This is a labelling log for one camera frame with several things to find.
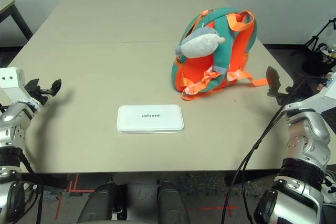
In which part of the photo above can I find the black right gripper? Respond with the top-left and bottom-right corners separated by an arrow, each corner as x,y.
266,66 -> 287,105

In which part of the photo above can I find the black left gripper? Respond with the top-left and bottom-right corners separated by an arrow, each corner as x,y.
25,78 -> 62,105

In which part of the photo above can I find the teal and orange backpack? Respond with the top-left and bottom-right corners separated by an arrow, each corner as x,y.
171,8 -> 269,101

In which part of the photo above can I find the grey plush dolphin keychain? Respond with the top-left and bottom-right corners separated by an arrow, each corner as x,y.
174,23 -> 226,59

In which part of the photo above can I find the white power bank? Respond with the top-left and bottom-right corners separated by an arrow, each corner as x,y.
116,104 -> 184,134

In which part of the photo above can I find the black equipment bag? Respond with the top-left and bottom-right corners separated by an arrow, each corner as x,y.
301,42 -> 336,74

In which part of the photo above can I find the black tripod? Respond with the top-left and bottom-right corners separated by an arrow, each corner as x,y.
291,18 -> 336,57

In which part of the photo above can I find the dark robot left leg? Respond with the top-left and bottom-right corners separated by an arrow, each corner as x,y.
78,182 -> 128,224

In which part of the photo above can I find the dark robot leg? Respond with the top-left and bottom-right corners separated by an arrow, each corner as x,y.
78,182 -> 128,224
157,180 -> 191,224

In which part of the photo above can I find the dark robot right leg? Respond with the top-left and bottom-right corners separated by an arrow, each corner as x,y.
157,180 -> 191,224

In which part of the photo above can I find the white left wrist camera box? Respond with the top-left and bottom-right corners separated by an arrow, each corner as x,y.
0,68 -> 26,101

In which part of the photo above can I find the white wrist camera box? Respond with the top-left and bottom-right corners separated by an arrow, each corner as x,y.
316,73 -> 336,104
0,68 -> 26,101

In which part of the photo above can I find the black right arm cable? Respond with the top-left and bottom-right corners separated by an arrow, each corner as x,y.
222,76 -> 316,224

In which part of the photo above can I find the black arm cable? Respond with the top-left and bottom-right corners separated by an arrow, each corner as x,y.
222,76 -> 316,224
20,153 -> 45,224

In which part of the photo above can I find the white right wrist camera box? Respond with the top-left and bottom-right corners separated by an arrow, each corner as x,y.
316,73 -> 336,104

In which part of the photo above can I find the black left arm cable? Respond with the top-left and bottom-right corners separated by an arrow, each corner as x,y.
20,153 -> 45,224

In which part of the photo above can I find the beige side table black frame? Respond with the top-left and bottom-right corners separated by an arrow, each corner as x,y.
0,0 -> 34,44

